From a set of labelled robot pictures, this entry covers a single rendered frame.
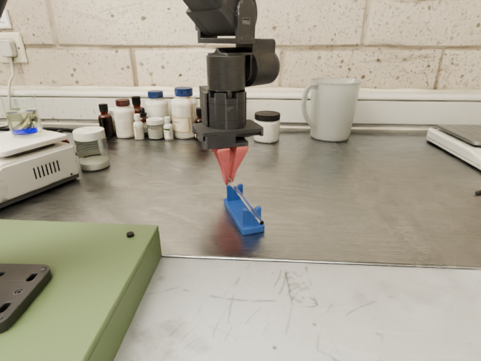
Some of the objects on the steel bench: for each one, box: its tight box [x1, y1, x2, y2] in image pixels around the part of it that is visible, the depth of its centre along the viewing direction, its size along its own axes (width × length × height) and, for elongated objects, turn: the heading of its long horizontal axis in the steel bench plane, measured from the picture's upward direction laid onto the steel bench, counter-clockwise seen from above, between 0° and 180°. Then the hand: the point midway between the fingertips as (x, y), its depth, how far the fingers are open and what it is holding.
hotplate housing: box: [0, 142, 79, 208], centre depth 56 cm, size 22×13×8 cm, turn 152°
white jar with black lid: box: [254, 110, 281, 143], centre depth 85 cm, size 7×7×7 cm
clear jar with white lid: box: [72, 126, 110, 172], centre depth 66 cm, size 6×6×8 cm
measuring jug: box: [301, 77, 362, 142], centre depth 85 cm, size 18×13×15 cm
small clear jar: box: [146, 117, 165, 140], centre depth 87 cm, size 5×5×5 cm
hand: (227, 178), depth 54 cm, fingers closed, pressing on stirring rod
